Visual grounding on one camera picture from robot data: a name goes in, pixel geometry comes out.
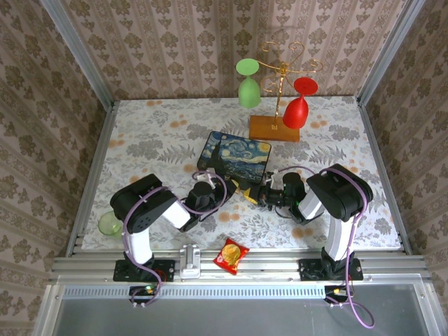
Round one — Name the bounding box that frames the red snack packet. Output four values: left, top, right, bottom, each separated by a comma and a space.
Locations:
213, 237, 251, 276

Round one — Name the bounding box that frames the gold wire glass rack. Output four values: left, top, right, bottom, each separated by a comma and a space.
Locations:
248, 41, 325, 143

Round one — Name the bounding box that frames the starry night painted box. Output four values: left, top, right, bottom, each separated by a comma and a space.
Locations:
196, 130, 274, 186

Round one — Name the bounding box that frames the aluminium front rail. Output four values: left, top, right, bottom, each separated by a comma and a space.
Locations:
50, 248, 432, 283

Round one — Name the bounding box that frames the white clamp bracket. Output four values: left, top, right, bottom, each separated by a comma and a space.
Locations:
178, 244, 202, 279

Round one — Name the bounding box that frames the aluminium table side rail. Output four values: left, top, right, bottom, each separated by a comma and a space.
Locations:
356, 97, 414, 256
64, 101, 118, 258

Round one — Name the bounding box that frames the small black circuit board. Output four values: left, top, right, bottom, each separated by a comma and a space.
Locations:
128, 284, 158, 305
323, 284, 351, 305

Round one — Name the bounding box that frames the purple cable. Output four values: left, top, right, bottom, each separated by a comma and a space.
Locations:
275, 165, 376, 330
120, 169, 231, 309

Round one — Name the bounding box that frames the red wine glass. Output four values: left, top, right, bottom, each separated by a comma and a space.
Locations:
281, 76, 320, 130

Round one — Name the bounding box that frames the aluminium frame corner post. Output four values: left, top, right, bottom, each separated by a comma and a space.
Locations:
356, 0, 428, 106
38, 0, 116, 108

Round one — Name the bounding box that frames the green wine glass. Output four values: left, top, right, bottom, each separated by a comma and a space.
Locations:
235, 57, 263, 109

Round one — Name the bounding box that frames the slotted grey cable duct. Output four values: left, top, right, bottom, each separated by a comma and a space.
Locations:
61, 283, 430, 300

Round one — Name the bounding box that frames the green plastic cup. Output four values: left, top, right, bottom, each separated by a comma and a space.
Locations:
97, 210, 124, 239

